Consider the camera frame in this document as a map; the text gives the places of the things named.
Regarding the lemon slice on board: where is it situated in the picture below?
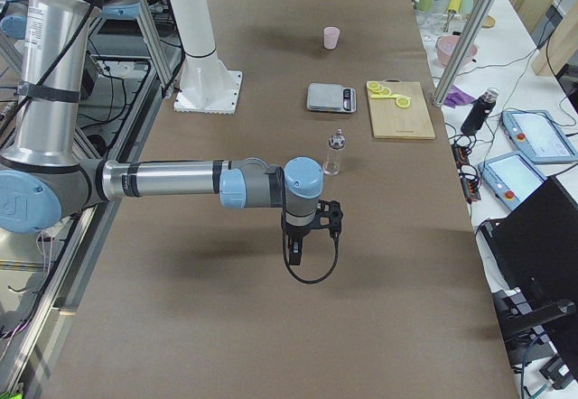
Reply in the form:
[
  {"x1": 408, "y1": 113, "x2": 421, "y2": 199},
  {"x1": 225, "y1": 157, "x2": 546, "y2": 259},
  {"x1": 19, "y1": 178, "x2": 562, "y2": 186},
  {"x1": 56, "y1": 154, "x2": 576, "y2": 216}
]
[{"x1": 367, "y1": 81, "x2": 383, "y2": 94}]

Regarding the pink bowl with ice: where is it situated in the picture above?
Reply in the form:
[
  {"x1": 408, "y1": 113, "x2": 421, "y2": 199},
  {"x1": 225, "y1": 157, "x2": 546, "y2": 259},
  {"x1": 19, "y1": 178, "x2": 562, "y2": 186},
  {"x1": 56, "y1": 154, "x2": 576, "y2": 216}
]
[{"x1": 434, "y1": 33, "x2": 479, "y2": 68}]

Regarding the pink plastic cup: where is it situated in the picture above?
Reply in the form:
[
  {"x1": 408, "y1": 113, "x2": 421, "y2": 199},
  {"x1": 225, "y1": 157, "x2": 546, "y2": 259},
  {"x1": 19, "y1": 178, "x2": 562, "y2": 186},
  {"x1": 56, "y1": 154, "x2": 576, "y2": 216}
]
[{"x1": 323, "y1": 26, "x2": 340, "y2": 51}]

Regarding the black monitor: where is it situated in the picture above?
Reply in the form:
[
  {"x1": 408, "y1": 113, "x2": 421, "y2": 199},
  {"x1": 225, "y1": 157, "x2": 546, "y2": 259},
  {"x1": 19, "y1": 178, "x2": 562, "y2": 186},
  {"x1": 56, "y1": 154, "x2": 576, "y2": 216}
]
[{"x1": 489, "y1": 177, "x2": 577, "y2": 376}]

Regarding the purple cloth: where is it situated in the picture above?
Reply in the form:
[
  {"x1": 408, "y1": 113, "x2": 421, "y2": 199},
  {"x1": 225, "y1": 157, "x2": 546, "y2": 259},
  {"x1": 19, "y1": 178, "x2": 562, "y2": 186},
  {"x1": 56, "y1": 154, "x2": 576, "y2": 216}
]
[{"x1": 443, "y1": 85, "x2": 476, "y2": 108}]

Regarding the lemon slice near handle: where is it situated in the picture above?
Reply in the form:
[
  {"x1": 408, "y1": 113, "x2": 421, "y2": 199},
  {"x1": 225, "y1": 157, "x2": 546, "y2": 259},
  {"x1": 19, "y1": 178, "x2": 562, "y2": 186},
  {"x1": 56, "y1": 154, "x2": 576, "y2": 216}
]
[{"x1": 395, "y1": 96, "x2": 411, "y2": 109}]

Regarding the silver digital kitchen scale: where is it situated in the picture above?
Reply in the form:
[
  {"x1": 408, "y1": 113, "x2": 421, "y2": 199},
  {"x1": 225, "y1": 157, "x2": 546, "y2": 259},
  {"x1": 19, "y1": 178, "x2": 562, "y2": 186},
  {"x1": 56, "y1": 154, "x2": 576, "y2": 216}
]
[{"x1": 306, "y1": 83, "x2": 357, "y2": 114}]

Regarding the blue teach pendant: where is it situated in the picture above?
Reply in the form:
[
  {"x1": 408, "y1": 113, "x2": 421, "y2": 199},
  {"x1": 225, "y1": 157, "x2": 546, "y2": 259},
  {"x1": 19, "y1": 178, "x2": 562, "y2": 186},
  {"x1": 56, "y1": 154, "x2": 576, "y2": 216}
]
[
  {"x1": 478, "y1": 152, "x2": 546, "y2": 211},
  {"x1": 501, "y1": 110, "x2": 577, "y2": 164}
]

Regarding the white pedestal column base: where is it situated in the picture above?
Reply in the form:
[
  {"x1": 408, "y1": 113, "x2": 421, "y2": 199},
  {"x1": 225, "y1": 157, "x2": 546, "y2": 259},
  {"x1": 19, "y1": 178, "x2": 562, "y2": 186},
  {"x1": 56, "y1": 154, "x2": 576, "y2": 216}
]
[{"x1": 170, "y1": 0, "x2": 243, "y2": 115}]

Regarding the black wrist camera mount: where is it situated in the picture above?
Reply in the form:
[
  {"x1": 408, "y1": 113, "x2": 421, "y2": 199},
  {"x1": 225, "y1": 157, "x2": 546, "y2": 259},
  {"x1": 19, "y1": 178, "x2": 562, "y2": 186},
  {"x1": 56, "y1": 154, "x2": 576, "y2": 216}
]
[{"x1": 311, "y1": 199, "x2": 344, "y2": 241}]

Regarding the yellow cup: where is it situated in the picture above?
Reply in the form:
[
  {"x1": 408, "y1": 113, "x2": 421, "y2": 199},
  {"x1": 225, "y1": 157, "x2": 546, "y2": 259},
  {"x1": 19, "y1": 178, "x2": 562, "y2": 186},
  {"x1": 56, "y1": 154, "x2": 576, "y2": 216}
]
[{"x1": 447, "y1": 0, "x2": 461, "y2": 14}]

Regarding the aluminium frame post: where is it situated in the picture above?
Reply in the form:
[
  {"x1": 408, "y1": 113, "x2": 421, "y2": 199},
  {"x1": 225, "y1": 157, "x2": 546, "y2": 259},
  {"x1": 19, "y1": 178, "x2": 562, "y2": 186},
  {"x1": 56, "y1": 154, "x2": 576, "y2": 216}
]
[{"x1": 432, "y1": 0, "x2": 494, "y2": 107}]

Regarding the wooden cutting board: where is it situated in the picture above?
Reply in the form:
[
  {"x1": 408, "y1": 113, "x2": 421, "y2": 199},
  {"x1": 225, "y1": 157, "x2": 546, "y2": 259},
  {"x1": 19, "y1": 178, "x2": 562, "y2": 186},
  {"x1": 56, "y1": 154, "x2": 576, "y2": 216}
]
[{"x1": 366, "y1": 80, "x2": 435, "y2": 140}]

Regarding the blue teach pendant far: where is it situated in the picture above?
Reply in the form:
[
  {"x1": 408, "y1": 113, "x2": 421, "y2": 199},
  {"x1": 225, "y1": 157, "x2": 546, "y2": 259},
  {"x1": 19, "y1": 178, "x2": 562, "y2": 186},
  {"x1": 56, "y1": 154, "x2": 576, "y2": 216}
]
[{"x1": 501, "y1": 110, "x2": 577, "y2": 164}]

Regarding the black thermos bottle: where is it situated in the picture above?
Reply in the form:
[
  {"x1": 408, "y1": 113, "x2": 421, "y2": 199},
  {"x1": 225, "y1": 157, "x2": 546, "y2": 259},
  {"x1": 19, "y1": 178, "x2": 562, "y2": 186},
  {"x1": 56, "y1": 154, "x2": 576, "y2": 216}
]
[{"x1": 461, "y1": 88, "x2": 499, "y2": 136}]

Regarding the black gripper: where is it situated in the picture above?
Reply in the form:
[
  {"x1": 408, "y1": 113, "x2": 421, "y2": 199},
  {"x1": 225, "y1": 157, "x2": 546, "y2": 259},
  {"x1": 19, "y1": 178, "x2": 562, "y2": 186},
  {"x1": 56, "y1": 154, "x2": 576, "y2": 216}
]
[{"x1": 283, "y1": 222, "x2": 313, "y2": 265}]

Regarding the blue teach pendant near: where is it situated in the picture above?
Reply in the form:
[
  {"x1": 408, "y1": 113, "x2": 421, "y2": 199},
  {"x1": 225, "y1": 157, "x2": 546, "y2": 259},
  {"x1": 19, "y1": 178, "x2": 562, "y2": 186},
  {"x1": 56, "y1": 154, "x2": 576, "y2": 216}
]
[{"x1": 478, "y1": 152, "x2": 546, "y2": 211}]

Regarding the black looped cable right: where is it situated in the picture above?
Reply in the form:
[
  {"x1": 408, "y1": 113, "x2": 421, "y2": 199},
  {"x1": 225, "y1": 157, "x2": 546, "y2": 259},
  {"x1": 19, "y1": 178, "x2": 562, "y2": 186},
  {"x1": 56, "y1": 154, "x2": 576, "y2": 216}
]
[{"x1": 283, "y1": 234, "x2": 340, "y2": 284}]

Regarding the clear glass sauce bottle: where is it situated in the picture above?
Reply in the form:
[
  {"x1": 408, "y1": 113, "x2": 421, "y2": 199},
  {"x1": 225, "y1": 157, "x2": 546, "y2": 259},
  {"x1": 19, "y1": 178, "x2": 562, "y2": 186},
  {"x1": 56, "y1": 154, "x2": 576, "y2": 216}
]
[{"x1": 322, "y1": 128, "x2": 346, "y2": 176}]

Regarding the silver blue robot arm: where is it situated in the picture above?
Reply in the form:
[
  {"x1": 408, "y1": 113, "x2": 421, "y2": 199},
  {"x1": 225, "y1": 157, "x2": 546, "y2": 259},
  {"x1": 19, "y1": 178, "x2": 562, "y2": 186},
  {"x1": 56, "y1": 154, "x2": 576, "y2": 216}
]
[{"x1": 1, "y1": 0, "x2": 323, "y2": 265}]

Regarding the black power strip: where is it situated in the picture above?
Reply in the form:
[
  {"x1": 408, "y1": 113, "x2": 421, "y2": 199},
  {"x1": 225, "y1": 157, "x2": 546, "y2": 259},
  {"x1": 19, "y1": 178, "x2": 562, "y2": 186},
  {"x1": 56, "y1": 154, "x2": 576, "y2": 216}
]
[{"x1": 451, "y1": 143, "x2": 480, "y2": 204}]

